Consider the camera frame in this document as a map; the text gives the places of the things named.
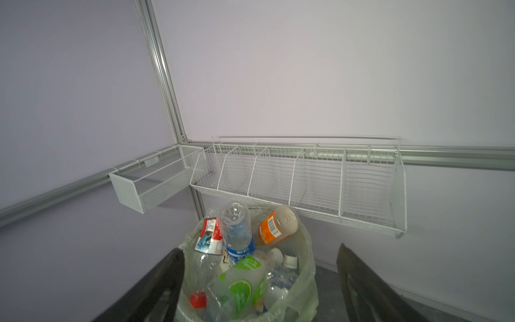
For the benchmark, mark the blue label bottle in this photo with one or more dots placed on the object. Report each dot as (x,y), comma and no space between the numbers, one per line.
(280,281)
(235,225)

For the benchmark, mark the small white mesh basket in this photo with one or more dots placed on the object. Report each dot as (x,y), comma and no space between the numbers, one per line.
(148,182)

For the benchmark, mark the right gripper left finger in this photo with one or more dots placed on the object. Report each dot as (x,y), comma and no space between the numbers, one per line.
(138,303)

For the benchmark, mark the long white wire shelf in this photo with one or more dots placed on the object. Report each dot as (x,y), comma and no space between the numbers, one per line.
(357,185)

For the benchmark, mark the green mesh trash bin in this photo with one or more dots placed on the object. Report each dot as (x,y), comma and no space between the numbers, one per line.
(302,301)

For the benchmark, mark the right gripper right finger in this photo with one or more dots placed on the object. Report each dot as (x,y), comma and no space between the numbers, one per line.
(367,297)

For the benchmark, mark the orange label juice bottle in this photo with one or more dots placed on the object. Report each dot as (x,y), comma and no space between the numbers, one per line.
(281,224)

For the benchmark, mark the green label bottle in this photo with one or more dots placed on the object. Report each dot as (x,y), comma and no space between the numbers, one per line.
(233,294)

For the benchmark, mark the red label bottle red cap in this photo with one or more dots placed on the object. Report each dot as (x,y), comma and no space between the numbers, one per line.
(205,261)

